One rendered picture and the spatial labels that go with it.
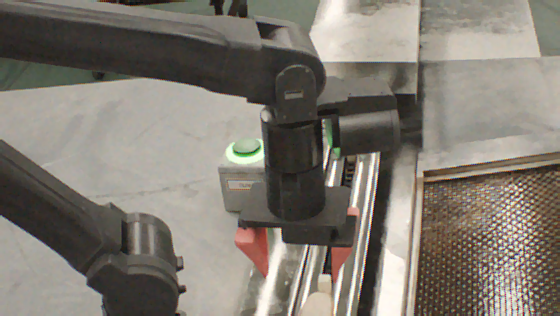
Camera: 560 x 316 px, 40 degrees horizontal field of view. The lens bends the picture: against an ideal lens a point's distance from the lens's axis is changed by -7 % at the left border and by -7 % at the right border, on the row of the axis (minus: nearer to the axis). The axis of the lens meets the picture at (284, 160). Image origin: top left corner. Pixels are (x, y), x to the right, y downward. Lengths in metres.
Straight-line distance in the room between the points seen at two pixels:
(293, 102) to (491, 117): 0.62
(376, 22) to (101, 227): 0.72
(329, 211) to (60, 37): 0.32
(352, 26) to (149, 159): 0.40
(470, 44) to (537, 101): 0.24
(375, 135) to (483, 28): 0.86
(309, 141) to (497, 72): 0.72
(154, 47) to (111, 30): 0.04
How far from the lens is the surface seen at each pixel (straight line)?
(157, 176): 1.22
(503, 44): 1.53
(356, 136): 0.76
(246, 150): 1.08
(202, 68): 0.70
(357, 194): 1.07
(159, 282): 0.80
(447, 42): 1.53
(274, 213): 0.80
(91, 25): 0.68
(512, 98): 1.34
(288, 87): 0.70
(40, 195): 0.77
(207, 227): 1.10
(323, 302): 0.91
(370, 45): 1.29
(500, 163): 1.02
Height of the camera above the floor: 1.49
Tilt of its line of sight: 34 degrees down
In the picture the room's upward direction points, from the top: 7 degrees counter-clockwise
